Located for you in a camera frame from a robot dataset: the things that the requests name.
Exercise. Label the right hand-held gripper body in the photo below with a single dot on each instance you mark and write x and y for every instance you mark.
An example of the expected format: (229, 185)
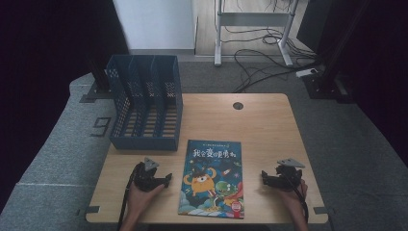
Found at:
(285, 179)

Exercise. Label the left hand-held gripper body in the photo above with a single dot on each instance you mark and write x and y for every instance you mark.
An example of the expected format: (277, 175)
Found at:
(146, 179)

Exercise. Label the blue plastic file rack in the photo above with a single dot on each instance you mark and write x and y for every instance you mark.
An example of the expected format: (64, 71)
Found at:
(144, 142)

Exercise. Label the blue cartoon picture book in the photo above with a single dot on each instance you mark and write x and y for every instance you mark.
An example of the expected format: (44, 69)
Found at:
(211, 179)

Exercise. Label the person's left hand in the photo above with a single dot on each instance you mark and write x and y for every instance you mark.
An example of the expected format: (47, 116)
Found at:
(141, 200)

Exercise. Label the person's right hand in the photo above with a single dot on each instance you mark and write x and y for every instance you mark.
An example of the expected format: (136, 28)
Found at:
(293, 200)

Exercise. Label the round black table grommet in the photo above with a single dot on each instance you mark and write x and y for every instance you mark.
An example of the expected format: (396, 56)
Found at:
(238, 106)

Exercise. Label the black metal stand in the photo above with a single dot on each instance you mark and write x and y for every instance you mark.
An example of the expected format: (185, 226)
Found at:
(320, 89)
(99, 95)

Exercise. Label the white power strip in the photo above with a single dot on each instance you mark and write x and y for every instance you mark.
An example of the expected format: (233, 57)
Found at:
(306, 72)

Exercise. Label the dark curtain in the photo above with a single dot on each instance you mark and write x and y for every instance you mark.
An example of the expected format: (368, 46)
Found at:
(385, 64)
(38, 64)

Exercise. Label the white metal desk frame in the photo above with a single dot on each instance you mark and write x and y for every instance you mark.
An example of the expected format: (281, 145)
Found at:
(253, 19)

